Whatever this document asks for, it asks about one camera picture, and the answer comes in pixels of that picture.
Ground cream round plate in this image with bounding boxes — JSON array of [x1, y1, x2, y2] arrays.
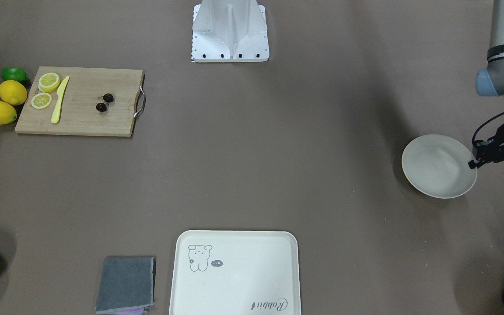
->
[[401, 134, 477, 199]]

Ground dark cherry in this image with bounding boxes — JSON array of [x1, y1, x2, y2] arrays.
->
[[102, 93, 115, 103], [95, 102, 108, 113]]

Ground cream rabbit tray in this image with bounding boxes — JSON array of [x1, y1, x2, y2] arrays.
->
[[169, 231, 301, 315]]

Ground grey folded cloth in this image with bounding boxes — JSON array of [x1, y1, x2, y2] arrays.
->
[[95, 256, 155, 315]]

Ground bamboo cutting board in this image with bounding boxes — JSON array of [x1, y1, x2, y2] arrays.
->
[[15, 66, 145, 137]]

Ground yellow plastic knife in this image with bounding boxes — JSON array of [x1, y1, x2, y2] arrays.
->
[[51, 76, 70, 124]]

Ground lemon slice upper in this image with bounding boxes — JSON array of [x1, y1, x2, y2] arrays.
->
[[38, 72, 61, 93]]

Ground lemon slice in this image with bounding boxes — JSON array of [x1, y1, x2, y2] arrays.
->
[[38, 72, 61, 93], [30, 92, 53, 109]]

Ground lemon slice lower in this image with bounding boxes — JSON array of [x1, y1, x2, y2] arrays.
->
[[30, 92, 53, 109]]

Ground yellow lemon upper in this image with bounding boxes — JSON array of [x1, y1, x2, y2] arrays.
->
[[0, 80, 28, 106]]

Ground green lime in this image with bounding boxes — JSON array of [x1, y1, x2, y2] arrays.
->
[[0, 66, 29, 84]]

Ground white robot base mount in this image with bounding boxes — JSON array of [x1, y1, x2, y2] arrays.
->
[[191, 0, 270, 63]]

